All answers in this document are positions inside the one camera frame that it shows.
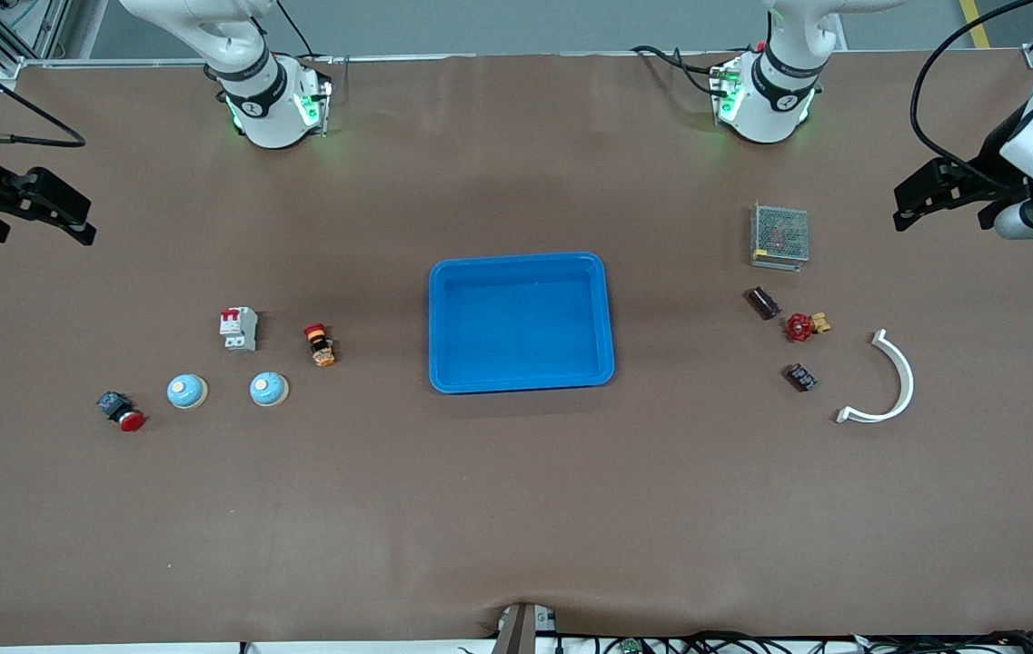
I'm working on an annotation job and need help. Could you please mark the black right arm base cable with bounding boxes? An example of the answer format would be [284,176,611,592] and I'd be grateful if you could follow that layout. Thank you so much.
[275,0,335,64]

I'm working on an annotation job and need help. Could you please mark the metal mesh power supply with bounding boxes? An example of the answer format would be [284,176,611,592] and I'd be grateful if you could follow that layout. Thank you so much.
[750,202,810,272]

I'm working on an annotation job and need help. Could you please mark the blue plastic tray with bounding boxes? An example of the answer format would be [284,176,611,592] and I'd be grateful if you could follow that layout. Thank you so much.
[428,252,616,395]

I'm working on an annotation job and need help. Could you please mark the white circuit breaker red switch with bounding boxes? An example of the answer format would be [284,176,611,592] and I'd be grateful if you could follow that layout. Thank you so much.
[219,307,260,352]

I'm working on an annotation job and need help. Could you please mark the light blue call bell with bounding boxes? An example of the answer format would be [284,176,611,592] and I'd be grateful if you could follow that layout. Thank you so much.
[166,373,208,411]
[249,371,289,408]

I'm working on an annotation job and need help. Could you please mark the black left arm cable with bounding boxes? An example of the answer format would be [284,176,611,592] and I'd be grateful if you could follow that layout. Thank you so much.
[910,0,1033,173]

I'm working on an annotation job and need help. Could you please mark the orange red emergency stop switch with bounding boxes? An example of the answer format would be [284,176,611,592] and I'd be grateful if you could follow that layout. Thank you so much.
[303,322,338,369]

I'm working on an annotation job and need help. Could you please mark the white curved plastic bracket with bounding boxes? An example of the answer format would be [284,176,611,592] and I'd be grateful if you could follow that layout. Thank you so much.
[835,328,916,425]

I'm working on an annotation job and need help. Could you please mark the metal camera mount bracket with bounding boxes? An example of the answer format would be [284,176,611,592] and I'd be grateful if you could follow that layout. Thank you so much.
[491,601,559,654]

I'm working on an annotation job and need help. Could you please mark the red mushroom push button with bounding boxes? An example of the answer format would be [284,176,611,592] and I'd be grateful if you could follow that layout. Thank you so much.
[96,391,147,432]

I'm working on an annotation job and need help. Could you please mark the brown table cover mat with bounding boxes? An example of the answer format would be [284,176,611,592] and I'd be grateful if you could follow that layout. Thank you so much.
[0,50,1033,648]

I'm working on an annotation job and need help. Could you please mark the black left arm base cables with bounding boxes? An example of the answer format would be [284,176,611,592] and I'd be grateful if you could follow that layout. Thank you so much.
[632,44,735,96]

